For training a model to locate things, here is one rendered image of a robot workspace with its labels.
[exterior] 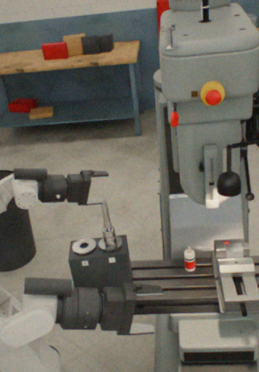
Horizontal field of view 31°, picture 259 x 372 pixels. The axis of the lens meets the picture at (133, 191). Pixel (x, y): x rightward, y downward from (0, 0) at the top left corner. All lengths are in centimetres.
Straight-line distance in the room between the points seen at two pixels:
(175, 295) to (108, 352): 115
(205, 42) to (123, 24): 452
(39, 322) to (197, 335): 94
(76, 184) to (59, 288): 53
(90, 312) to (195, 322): 91
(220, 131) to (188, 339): 79
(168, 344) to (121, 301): 162
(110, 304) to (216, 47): 66
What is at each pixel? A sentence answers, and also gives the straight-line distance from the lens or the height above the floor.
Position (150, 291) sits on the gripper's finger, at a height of 149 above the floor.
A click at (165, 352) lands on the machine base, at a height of 20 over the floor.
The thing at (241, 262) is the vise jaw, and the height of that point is 104.
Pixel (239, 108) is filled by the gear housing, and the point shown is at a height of 167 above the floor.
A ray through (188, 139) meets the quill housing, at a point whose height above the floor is 157.
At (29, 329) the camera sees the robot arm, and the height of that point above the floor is 150.
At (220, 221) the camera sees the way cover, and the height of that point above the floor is 97.
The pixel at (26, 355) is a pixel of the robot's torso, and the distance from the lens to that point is 140.
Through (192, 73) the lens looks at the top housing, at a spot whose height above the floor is 181.
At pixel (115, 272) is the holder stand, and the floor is 103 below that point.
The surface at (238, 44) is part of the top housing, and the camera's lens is 121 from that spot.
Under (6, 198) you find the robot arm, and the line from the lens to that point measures 148.
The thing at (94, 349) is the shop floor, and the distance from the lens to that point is 289.
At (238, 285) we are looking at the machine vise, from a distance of 174.
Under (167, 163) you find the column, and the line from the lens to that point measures 199.
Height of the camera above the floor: 218
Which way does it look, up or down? 31 degrees down
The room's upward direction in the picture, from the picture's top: 7 degrees counter-clockwise
